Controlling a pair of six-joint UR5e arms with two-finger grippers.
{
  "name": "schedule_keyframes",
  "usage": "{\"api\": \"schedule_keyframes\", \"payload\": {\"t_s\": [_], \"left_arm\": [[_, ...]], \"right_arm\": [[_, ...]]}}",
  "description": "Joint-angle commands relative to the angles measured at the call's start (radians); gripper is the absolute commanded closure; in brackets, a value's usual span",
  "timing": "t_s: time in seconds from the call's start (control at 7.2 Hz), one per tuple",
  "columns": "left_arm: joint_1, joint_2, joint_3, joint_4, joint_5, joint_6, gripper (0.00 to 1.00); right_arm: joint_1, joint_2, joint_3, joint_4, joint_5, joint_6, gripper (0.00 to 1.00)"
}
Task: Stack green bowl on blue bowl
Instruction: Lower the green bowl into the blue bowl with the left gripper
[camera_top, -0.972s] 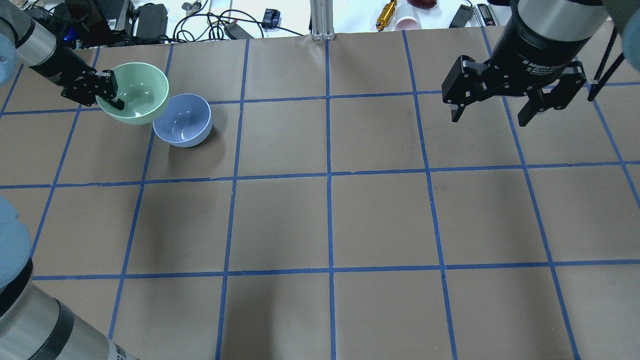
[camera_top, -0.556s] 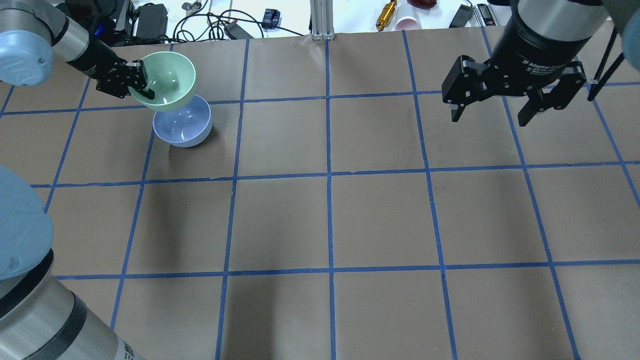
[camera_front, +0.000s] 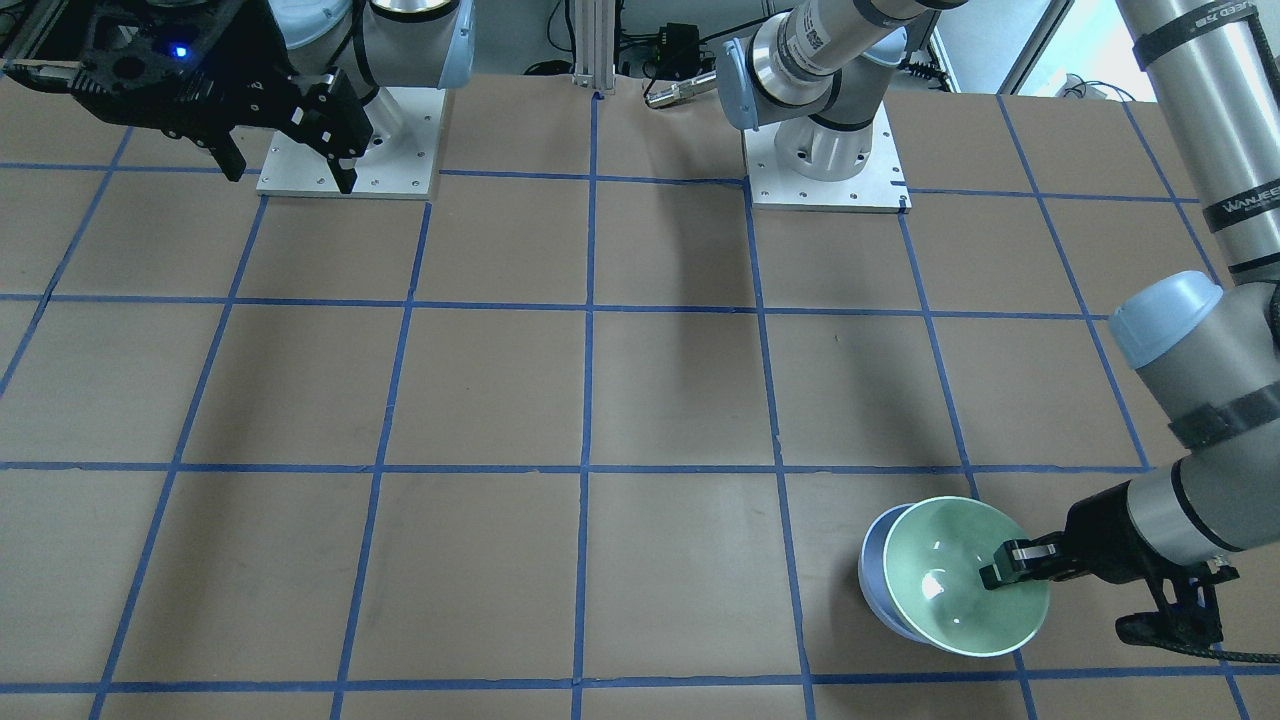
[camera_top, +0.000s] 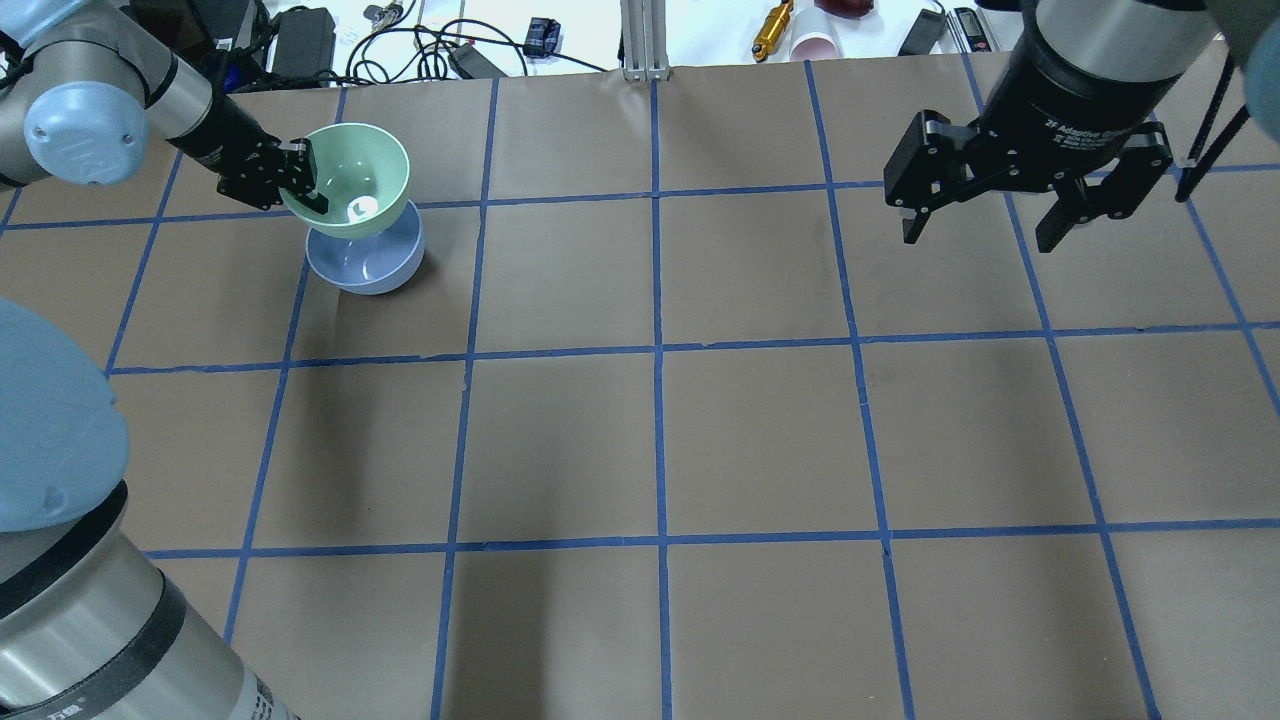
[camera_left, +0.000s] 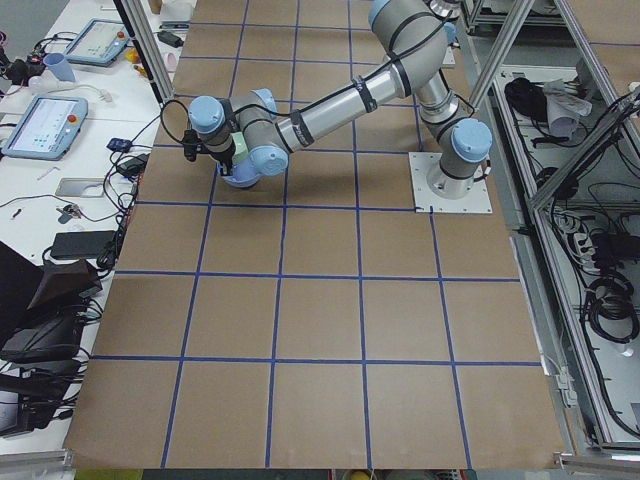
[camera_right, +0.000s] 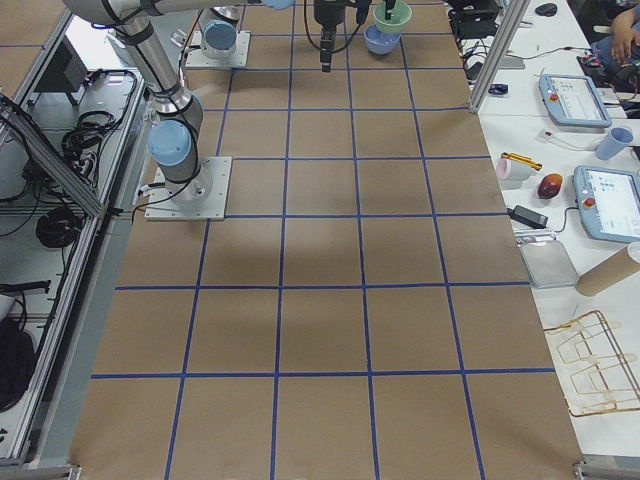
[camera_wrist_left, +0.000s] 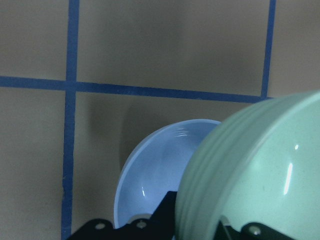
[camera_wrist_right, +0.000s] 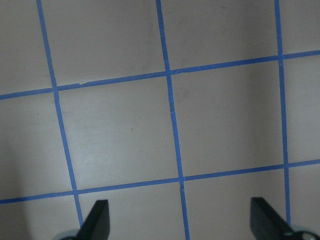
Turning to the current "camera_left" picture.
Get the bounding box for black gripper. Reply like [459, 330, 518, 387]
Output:
[211, 147, 235, 176]

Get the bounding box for green ceramic bowl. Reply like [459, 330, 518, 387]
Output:
[231, 132, 249, 165]

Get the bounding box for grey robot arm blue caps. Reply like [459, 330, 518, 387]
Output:
[185, 1, 492, 197]

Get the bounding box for blue ceramic bowl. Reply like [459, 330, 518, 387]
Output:
[217, 159, 262, 189]

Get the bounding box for small blue black device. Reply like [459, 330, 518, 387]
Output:
[107, 137, 133, 153]

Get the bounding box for pink cup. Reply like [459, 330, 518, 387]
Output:
[162, 52, 178, 73]

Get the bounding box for black power adapter brick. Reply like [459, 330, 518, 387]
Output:
[50, 230, 116, 260]

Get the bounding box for upper teach pendant tablet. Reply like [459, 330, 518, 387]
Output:
[64, 19, 130, 67]

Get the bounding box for teach pendant tablet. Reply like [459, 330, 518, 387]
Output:
[1, 95, 89, 161]
[64, 19, 130, 67]

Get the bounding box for lower teach pendant tablet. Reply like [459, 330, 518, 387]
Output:
[1, 95, 89, 161]

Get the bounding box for brown paper table mat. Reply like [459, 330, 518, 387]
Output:
[63, 0, 576, 471]

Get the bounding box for light blue plastic cup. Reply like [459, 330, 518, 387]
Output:
[43, 52, 76, 82]

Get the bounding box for black cloth bundle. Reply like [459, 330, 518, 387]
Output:
[504, 77, 548, 122]

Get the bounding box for crumpled white paper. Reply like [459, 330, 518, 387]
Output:
[542, 80, 592, 140]

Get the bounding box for white power strip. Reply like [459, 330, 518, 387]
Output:
[558, 210, 600, 275]

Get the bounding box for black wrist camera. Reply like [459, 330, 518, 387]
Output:
[181, 129, 200, 162]

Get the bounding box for aluminium frame post left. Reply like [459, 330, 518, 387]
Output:
[113, 0, 175, 105]

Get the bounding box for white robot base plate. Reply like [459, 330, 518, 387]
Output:
[408, 152, 493, 214]

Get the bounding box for coiled black cables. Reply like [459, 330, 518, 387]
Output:
[579, 272, 640, 346]

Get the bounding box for aluminium frame rail right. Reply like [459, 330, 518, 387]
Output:
[492, 0, 640, 456]

